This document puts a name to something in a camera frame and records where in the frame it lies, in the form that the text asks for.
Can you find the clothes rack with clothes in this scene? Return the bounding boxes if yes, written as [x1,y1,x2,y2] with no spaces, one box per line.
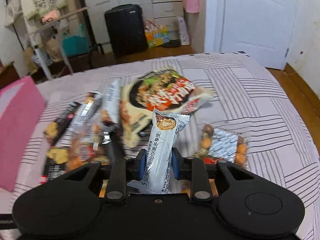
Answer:
[4,0,89,73]

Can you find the black suitcase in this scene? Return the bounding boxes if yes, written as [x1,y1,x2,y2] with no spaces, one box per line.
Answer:
[104,4,148,58]

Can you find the striped bed sheet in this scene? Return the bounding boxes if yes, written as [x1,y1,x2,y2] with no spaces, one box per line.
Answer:
[38,51,319,239]

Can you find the teal bag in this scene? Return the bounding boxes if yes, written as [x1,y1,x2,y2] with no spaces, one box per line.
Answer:
[62,24,89,57]

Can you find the instant noodle packet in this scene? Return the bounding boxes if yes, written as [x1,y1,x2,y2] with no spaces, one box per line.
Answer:
[120,68,214,148]

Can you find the colourful tissue box pack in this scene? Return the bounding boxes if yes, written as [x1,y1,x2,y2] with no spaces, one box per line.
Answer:
[144,20,170,48]

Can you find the pink storage box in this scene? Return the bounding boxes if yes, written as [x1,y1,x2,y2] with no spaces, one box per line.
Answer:
[1,76,46,192]

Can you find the white wardrobe drawers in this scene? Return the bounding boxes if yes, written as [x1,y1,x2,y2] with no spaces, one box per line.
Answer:
[84,0,183,45]

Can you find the small mixed nuts bag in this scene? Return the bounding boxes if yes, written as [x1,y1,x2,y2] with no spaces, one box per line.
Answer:
[194,123,250,168]

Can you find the large mixed nuts bag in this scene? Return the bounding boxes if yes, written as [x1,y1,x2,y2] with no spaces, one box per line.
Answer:
[66,121,112,171]

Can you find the black soda cracker pack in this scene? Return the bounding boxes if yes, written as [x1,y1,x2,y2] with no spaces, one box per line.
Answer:
[43,102,81,146]

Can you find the white snack bar packet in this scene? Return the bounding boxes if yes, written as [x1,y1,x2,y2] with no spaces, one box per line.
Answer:
[100,79,121,132]
[68,91,103,140]
[129,109,190,194]

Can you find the white door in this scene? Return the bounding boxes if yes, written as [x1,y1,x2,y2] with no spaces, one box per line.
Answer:
[220,0,296,69]

